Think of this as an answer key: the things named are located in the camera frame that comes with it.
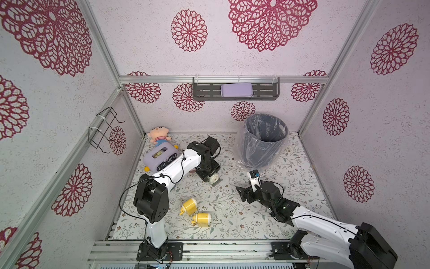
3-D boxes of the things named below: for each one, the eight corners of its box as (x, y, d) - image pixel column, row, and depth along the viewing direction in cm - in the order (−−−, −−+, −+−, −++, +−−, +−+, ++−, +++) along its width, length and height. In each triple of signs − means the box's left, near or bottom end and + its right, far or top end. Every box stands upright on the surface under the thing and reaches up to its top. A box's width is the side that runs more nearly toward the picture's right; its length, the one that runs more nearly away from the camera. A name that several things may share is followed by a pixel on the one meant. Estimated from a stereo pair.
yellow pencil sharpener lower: (193, 227, 83) (191, 222, 76) (193, 218, 85) (191, 213, 79) (210, 227, 83) (210, 222, 76) (210, 218, 85) (210, 213, 79)
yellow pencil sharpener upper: (181, 215, 86) (179, 209, 80) (183, 203, 90) (180, 197, 84) (196, 215, 86) (195, 209, 80) (197, 203, 90) (196, 197, 84)
